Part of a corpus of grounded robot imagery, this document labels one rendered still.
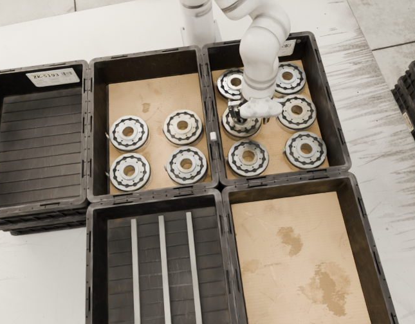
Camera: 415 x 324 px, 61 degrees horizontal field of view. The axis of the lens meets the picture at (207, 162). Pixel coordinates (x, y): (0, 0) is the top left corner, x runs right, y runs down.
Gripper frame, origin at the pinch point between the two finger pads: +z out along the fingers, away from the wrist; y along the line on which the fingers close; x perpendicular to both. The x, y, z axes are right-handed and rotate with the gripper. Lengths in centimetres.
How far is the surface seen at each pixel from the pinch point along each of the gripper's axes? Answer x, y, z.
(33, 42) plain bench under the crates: -45, 73, 15
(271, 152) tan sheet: 8.8, -4.1, 2.2
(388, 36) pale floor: -95, -93, 85
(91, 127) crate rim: 2.8, 40.6, -6.3
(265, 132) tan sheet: 2.8, -3.1, 2.3
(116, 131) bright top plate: 1.3, 36.3, -0.6
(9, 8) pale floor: -139, 138, 85
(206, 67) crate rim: -11.6, 11.4, -7.7
